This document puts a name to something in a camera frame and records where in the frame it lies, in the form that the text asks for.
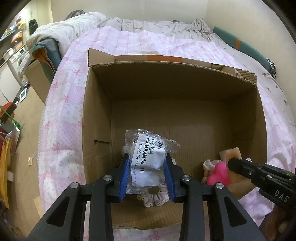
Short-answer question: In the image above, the light blue plush toy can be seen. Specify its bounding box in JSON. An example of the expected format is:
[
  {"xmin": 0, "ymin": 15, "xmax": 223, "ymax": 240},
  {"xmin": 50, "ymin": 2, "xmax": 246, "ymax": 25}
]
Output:
[{"xmin": 121, "ymin": 145, "xmax": 132, "ymax": 156}]

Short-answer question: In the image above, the clear plastic labelled bag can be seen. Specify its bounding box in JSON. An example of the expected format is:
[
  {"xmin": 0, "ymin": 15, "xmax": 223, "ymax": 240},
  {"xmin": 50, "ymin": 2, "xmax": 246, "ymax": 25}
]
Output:
[{"xmin": 125, "ymin": 129, "xmax": 181, "ymax": 194}]

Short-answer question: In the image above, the beige lace scrunchie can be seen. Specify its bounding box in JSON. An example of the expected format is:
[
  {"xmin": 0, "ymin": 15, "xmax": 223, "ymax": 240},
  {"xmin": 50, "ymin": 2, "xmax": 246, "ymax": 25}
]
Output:
[{"xmin": 137, "ymin": 183, "xmax": 170, "ymax": 207}]

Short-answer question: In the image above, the pink rubber toy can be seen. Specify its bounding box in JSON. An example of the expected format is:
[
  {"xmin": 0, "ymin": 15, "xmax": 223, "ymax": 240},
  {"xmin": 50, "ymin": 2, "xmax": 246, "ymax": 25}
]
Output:
[{"xmin": 207, "ymin": 162, "xmax": 230, "ymax": 186}]

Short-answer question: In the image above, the tan silicone piece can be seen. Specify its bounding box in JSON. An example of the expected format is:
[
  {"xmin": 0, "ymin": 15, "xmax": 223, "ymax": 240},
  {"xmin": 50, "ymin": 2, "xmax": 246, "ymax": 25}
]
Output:
[{"xmin": 218, "ymin": 146, "xmax": 246, "ymax": 186}]

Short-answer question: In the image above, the person right hand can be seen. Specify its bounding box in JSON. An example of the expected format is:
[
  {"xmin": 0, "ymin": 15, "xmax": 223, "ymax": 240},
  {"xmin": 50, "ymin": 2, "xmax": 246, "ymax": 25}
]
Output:
[{"xmin": 261, "ymin": 206, "xmax": 295, "ymax": 240}]

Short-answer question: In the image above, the pink patterned bedspread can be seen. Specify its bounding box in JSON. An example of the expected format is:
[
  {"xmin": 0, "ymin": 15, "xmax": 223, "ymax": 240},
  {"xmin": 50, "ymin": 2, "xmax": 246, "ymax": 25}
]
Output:
[{"xmin": 36, "ymin": 26, "xmax": 296, "ymax": 241}]

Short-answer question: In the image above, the red yellow rack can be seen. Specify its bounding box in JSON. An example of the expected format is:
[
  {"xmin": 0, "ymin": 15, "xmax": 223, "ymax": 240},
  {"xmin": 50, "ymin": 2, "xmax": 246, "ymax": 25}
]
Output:
[{"xmin": 0, "ymin": 129, "xmax": 11, "ymax": 209}]

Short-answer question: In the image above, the brown cardboard box on floor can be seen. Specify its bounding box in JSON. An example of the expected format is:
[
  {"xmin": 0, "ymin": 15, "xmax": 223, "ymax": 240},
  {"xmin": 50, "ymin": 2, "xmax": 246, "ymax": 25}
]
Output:
[{"xmin": 25, "ymin": 60, "xmax": 51, "ymax": 103}]

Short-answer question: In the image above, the teal rolled mat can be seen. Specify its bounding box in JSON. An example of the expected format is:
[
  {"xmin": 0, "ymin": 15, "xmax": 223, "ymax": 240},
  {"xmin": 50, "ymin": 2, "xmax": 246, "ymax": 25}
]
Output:
[{"xmin": 213, "ymin": 26, "xmax": 276, "ymax": 78}]

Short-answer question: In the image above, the white washing machine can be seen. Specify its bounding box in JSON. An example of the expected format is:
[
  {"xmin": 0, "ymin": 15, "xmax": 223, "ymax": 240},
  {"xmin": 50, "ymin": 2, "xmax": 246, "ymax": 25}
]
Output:
[{"xmin": 8, "ymin": 46, "xmax": 28, "ymax": 78}]

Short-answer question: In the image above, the white floral blanket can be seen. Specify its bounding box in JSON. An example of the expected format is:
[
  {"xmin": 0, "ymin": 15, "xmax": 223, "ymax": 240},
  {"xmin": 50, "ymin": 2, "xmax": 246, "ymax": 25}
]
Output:
[{"xmin": 26, "ymin": 12, "xmax": 213, "ymax": 56}]

